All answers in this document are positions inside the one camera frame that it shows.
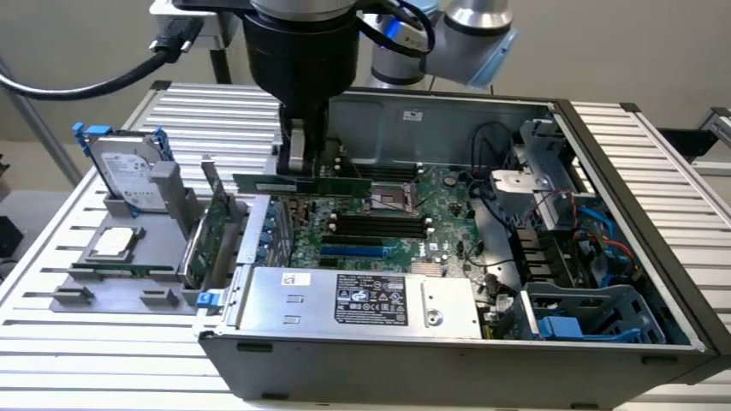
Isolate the CPU socket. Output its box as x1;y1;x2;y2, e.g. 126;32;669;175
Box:
370;181;419;211

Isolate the long black expansion slot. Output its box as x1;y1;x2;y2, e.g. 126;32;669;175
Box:
320;235;386;248

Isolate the black open PC case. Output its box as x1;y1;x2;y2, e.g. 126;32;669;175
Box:
192;85;722;400

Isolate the silver chipset heatsink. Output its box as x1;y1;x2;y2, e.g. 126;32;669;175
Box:
410;262;448;278

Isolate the metal drive cage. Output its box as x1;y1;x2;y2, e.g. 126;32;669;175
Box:
488;116;597;233

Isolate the silver CPU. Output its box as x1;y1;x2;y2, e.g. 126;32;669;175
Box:
92;228;138;257

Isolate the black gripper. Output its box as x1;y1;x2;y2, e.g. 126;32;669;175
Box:
243;11;362;178

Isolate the looped black wire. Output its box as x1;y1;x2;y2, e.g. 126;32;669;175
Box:
470;121;512;203

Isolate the upright metal pole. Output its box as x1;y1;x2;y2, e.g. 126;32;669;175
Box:
207;46;235;86

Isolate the black floor object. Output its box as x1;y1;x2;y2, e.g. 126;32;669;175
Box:
0;215;26;259

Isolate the aluminium profile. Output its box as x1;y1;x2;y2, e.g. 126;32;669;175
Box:
693;105;731;176

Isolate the silver hard disk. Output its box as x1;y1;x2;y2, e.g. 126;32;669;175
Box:
90;133;168;216

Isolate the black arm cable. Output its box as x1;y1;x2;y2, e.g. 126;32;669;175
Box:
355;0;436;57

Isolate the slanted metal frame pole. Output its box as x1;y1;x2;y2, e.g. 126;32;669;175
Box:
0;59;83;189

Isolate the blue expansion slot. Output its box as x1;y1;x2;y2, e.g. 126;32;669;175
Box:
319;246;386;260

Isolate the thick black cable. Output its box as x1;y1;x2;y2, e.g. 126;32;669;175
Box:
0;15;203;103

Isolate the silver power supply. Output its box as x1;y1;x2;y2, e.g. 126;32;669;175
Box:
230;266;486;340

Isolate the grey plastic disk bay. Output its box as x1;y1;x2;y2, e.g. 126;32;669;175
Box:
520;281;669;345

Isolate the blue wire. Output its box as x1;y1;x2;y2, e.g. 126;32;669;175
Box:
574;204;639;284

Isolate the blue disk caddy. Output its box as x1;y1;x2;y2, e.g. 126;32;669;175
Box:
72;122;174;220

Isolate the green graphics card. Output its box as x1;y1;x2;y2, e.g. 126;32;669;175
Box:
180;155;243;293

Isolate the green motherboard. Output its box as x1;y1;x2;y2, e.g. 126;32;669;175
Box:
267;157;494;297

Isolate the grey parts rack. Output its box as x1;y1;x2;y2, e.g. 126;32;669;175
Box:
50;161;254;317

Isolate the blue case latch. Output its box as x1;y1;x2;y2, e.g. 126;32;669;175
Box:
195;289;224;310

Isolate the green RAM stick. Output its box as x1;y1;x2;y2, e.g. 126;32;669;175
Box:
232;172;374;200
70;262;178;276

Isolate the black box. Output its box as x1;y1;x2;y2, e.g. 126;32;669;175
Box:
655;126;717;160

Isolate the orange wire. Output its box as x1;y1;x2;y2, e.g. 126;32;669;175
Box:
590;238;633;259

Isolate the thin red black wire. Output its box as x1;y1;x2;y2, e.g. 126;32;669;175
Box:
532;189;581;226

